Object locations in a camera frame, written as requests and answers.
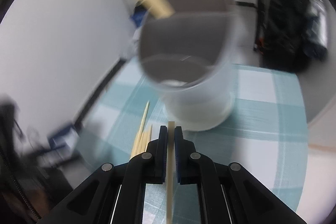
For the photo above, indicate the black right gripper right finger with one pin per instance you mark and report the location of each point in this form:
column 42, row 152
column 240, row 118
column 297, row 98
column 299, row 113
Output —
column 227, row 193

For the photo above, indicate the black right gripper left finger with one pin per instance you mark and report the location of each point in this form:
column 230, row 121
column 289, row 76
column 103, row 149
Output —
column 115, row 193

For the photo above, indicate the teal plaid tablecloth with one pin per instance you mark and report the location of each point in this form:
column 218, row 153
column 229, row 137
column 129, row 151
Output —
column 266, row 132

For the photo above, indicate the white divided utensil holder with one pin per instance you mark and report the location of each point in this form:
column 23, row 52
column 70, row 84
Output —
column 188, row 59

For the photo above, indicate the black bag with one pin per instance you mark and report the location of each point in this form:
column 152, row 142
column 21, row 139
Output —
column 295, row 34

